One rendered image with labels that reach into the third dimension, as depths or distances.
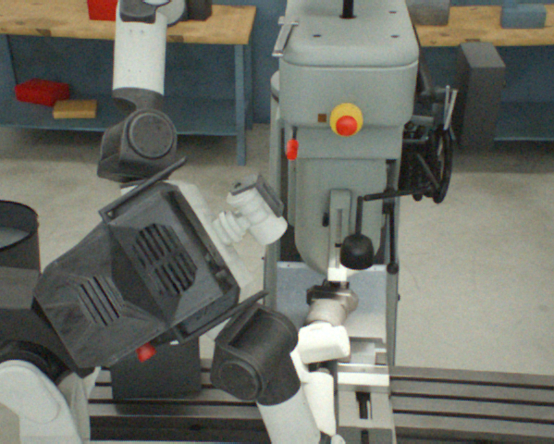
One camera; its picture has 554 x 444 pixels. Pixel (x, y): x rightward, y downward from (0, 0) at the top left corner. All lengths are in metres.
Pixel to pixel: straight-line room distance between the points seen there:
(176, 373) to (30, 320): 0.70
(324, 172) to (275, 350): 0.46
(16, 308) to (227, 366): 0.37
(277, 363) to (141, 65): 0.58
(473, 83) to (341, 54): 0.56
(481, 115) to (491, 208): 3.19
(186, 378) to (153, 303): 0.83
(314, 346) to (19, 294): 0.62
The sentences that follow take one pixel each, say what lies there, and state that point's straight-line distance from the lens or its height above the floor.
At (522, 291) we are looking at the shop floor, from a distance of 4.45.
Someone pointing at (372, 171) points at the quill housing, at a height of 1.59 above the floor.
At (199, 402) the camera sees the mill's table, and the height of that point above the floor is 0.92.
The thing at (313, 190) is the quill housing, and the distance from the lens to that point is 1.79.
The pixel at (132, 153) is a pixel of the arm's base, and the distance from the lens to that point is 1.46.
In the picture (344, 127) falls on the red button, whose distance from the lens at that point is 1.53.
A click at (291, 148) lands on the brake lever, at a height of 1.71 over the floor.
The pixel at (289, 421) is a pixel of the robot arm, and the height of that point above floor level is 1.29.
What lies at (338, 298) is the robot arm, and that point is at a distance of 1.94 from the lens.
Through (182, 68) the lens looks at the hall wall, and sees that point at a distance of 6.27.
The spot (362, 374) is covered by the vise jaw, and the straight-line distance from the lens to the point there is 2.08.
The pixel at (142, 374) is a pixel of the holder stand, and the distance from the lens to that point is 2.16.
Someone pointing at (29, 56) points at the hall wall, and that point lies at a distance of 6.52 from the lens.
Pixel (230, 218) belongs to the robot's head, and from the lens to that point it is 1.51.
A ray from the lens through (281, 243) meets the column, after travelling 2.38.
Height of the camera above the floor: 2.33
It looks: 28 degrees down
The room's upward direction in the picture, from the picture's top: straight up
